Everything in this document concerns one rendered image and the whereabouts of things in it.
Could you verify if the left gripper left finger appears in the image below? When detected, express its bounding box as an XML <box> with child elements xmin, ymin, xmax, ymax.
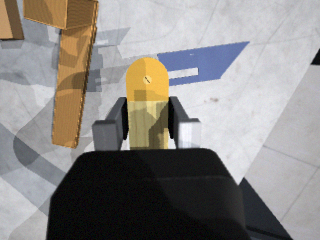
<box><xmin>92</xmin><ymin>97</ymin><xmax>129</xmax><ymax>151</ymax></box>

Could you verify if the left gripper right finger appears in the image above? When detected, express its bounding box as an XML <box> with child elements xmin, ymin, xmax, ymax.
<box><xmin>168</xmin><ymin>96</ymin><xmax>202</xmax><ymax>149</ymax></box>

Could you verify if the wooden sliding bevel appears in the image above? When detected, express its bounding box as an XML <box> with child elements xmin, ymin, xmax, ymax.
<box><xmin>126</xmin><ymin>41</ymin><xmax>250</xmax><ymax>150</ymax></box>

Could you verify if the tan rectangular block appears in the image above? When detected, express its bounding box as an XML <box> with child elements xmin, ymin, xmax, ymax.
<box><xmin>0</xmin><ymin>0</ymin><xmax>25</xmax><ymax>40</ymax></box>

